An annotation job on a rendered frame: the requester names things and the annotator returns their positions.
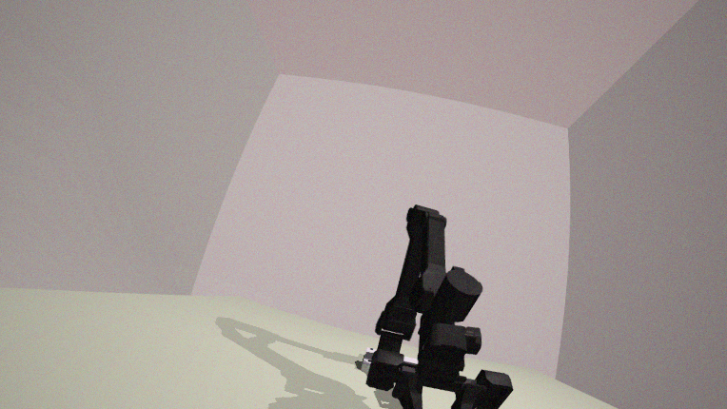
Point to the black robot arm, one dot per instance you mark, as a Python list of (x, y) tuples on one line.
[(442, 298)]

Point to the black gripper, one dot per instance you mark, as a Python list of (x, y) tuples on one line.
[(488, 390)]

